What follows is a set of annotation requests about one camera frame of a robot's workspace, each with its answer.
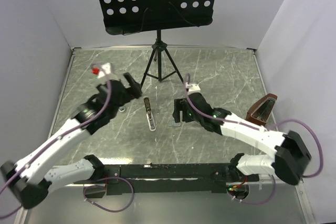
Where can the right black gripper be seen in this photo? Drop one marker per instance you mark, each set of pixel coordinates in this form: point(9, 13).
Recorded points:
point(180, 105)

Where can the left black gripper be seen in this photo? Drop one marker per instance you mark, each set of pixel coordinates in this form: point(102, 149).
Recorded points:
point(135, 88)

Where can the light blue stapler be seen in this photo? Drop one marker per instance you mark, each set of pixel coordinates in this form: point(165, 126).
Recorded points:
point(149, 114)

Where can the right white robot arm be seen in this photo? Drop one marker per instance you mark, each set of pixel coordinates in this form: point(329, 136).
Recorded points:
point(284, 155)

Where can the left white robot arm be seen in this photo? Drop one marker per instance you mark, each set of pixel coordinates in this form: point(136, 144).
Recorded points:
point(33, 178)

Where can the brown wooden metronome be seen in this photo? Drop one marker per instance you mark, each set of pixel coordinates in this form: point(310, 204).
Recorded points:
point(260, 111)

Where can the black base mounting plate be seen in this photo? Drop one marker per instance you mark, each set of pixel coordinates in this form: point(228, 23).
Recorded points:
point(166, 178)

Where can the black perforated music stand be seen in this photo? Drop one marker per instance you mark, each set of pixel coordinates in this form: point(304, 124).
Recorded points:
point(128, 17)

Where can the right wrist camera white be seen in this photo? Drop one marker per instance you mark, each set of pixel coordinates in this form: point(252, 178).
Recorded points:
point(192, 88)

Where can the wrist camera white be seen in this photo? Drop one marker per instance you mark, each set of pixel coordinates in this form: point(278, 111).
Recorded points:
point(192, 88)
point(104, 71)

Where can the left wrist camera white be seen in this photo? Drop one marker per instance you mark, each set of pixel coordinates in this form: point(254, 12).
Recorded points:
point(104, 71)

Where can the aluminium rail frame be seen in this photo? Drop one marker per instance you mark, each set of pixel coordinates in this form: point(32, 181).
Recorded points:
point(163, 121)

